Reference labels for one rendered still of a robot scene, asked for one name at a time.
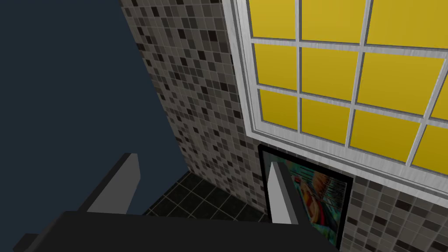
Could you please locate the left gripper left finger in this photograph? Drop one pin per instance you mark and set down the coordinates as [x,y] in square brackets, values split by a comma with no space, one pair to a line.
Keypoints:
[115,190]

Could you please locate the white framed yellow window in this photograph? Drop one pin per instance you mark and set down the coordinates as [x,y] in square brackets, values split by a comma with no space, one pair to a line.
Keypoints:
[350,77]

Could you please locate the black framed colourful picture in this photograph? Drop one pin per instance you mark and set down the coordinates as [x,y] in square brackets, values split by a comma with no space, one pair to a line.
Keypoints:
[323,196]

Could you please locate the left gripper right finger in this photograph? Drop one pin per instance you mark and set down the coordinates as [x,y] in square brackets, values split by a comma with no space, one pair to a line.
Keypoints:
[281,199]

